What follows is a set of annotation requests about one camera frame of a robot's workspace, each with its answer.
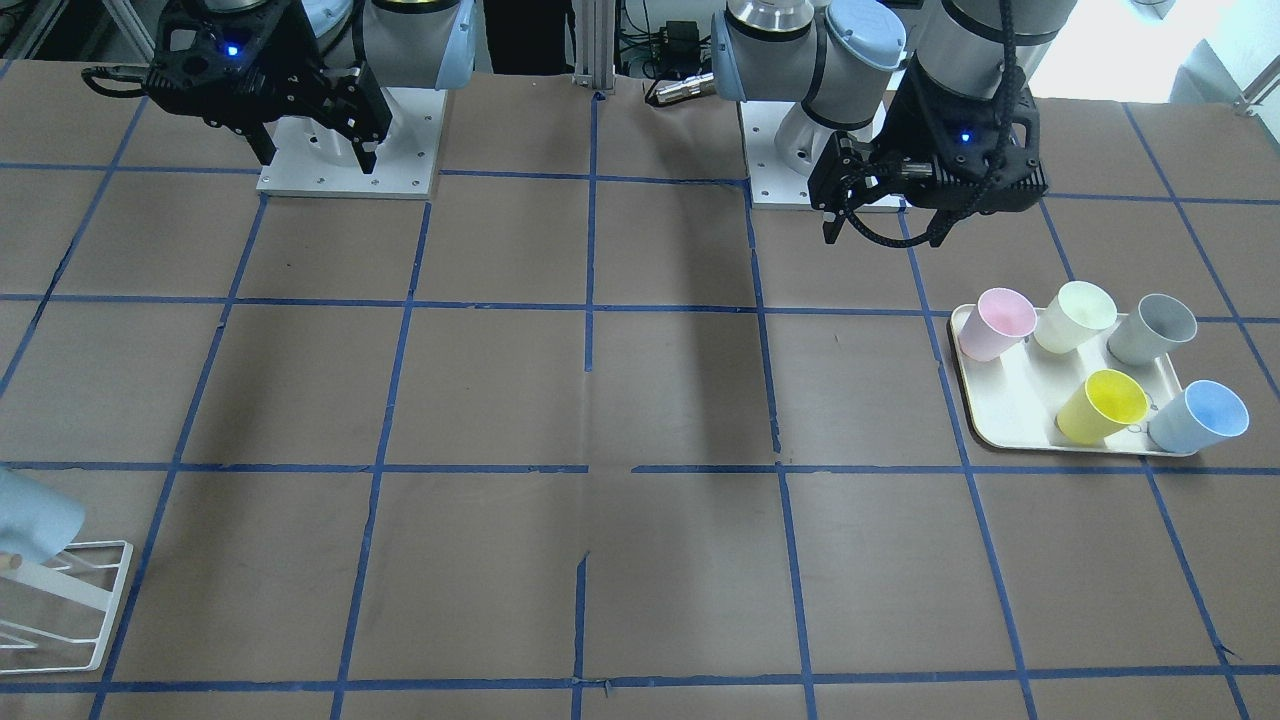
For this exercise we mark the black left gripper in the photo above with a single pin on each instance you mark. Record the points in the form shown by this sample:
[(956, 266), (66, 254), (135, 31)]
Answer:
[(912, 118)]

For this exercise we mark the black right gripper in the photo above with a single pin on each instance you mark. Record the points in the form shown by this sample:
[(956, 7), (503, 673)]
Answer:
[(296, 52)]

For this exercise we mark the light blue cup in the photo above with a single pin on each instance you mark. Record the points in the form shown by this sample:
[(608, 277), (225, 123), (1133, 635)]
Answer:
[(37, 522)]

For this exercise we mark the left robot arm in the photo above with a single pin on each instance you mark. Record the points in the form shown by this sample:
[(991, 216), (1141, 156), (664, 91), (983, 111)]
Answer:
[(845, 61)]

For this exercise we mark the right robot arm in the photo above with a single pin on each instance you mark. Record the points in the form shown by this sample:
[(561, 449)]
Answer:
[(410, 44)]

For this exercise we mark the pink cup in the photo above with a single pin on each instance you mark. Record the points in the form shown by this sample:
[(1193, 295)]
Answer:
[(1000, 319)]

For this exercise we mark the pale green cup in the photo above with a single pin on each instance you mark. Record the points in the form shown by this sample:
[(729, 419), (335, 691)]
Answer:
[(1079, 311)]

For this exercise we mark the grey cup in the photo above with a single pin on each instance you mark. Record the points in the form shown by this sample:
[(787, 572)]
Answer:
[(1159, 324)]

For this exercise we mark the yellow cup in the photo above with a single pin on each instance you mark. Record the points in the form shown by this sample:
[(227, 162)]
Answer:
[(1106, 402)]

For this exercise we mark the cream plastic tray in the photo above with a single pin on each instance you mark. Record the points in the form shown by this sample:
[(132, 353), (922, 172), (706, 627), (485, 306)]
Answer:
[(1013, 401)]

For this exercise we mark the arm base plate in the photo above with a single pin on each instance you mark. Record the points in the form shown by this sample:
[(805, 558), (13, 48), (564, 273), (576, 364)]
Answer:
[(313, 161), (781, 144)]

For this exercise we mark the aluminium frame post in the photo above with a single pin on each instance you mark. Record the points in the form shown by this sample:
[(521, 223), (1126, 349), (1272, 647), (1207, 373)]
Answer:
[(594, 41)]

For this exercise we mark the white wire cup rack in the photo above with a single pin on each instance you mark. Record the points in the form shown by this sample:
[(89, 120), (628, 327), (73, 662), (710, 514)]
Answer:
[(59, 615)]

